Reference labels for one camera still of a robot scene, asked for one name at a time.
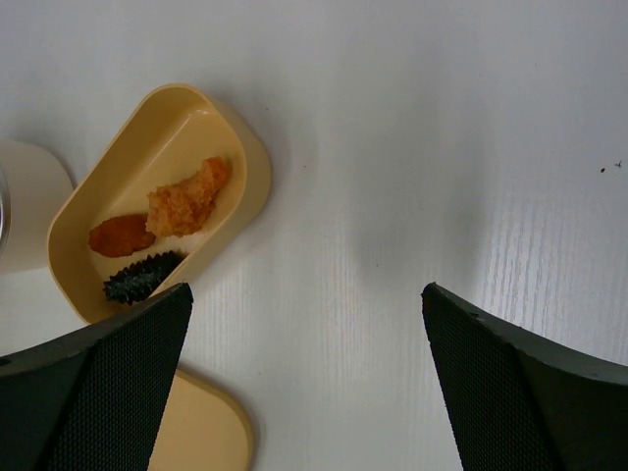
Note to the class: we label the beige oval lunch box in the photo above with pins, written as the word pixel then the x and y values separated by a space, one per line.
pixel 166 138

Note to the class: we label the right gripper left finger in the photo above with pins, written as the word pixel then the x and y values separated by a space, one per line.
pixel 94 399

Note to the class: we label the black spiky food piece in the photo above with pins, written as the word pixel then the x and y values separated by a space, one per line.
pixel 137 282

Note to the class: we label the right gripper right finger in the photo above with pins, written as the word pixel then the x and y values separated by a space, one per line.
pixel 518 401

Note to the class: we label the orange fried food piece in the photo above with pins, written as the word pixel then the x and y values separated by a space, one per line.
pixel 181 209

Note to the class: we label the red-brown sausage food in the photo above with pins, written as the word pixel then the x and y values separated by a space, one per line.
pixel 121 236

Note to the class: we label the round metal-lined container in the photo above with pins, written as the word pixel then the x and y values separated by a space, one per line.
pixel 34 186

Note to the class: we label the beige oval lunch box lid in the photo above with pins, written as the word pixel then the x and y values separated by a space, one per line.
pixel 203 428

